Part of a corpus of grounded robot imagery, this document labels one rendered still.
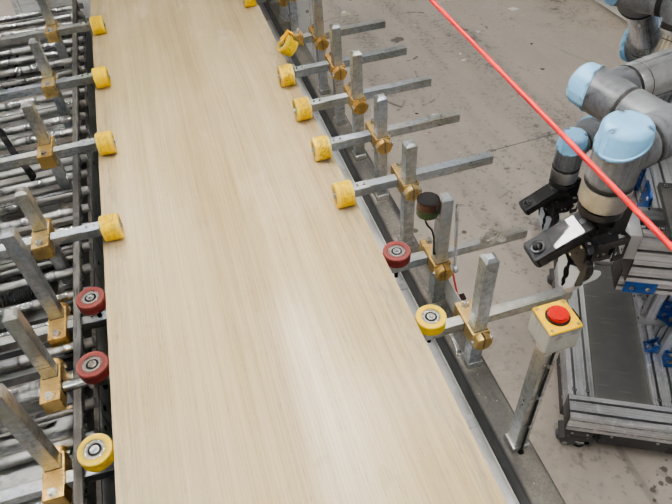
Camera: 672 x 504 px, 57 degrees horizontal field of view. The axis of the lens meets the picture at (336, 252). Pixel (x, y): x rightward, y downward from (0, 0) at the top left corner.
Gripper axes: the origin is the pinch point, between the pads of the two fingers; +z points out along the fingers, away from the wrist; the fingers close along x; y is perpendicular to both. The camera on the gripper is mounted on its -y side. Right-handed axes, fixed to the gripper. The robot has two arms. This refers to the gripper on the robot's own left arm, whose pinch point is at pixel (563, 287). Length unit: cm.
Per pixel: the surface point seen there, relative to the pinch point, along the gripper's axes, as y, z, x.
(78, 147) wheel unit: -100, 35, 132
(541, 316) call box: -2.6, 8.1, 0.4
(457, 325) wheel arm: -4, 45, 28
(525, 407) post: -1.3, 39.5, -1.7
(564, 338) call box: 0.4, 10.8, -4.1
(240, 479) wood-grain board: -67, 40, 2
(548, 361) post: 0.2, 20.9, -2.3
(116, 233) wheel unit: -89, 36, 84
